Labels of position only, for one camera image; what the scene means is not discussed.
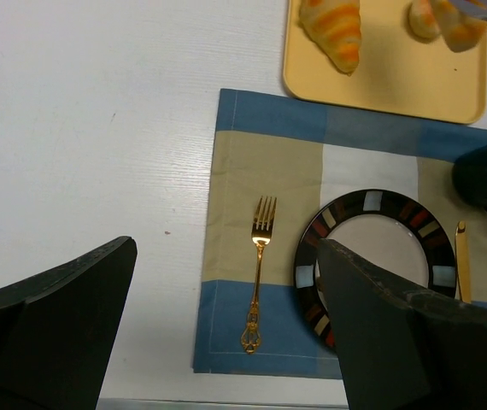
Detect yellow plastic tray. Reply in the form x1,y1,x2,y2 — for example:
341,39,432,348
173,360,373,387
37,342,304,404
283,0,487,124

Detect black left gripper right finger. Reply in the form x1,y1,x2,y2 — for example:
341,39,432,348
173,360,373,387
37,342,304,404
318,240,487,409

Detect large striped croissant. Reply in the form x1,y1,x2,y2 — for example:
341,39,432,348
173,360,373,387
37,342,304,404
299,0,362,75

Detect dark rimmed ceramic plate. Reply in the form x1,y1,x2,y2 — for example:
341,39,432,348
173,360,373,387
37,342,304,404
293,189,456,350

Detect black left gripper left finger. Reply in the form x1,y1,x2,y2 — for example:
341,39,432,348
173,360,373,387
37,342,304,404
0,237,138,409

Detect round orange bun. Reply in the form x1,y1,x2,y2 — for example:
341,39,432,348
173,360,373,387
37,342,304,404
408,0,440,40

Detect gold knife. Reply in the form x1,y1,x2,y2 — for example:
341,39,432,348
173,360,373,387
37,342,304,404
455,220,472,303

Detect blue beige checked placemat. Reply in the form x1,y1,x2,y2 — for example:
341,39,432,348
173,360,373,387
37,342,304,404
193,89,487,379

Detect small striped croissant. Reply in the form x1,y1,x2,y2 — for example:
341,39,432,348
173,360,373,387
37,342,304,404
430,0,487,53

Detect gold fork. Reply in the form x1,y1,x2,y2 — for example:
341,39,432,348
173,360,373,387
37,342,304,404
240,196,277,354

